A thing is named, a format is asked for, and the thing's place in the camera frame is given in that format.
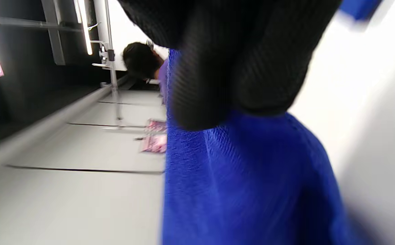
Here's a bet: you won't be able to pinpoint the computer monitor on stand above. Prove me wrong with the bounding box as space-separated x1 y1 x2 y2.
139 134 168 153

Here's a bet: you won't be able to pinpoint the aluminium frame post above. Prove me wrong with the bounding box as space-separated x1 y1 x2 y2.
99 0 123 130

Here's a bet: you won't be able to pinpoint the person's right hand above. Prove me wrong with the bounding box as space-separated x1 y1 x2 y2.
117 0 342 131

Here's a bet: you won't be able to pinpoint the blue cloth clothes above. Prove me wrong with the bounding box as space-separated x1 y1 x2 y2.
162 49 358 245

